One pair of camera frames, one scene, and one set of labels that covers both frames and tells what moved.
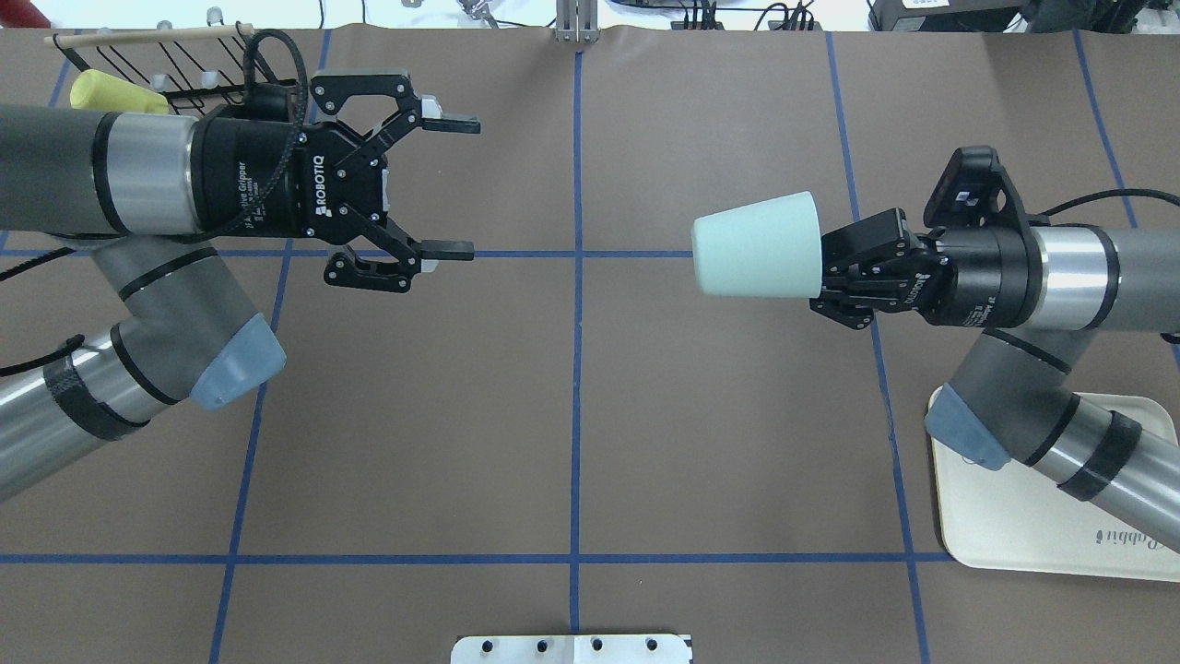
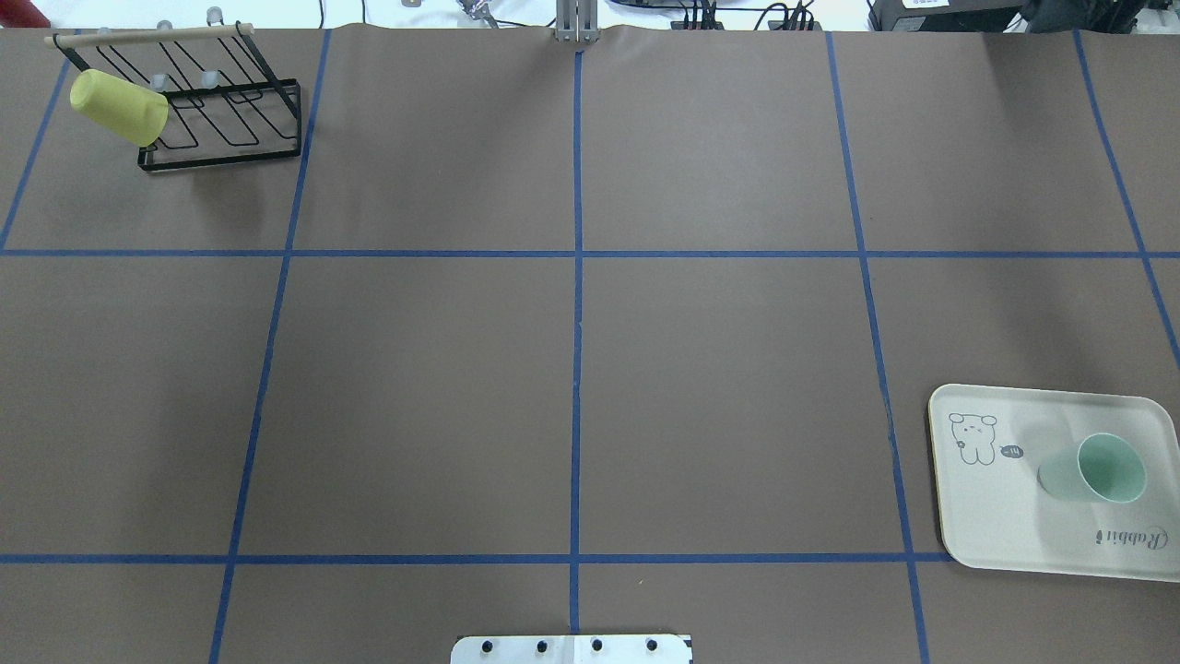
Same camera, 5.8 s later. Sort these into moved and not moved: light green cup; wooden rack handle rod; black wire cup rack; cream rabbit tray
Moved: light green cup
Not moved: black wire cup rack; cream rabbit tray; wooden rack handle rod
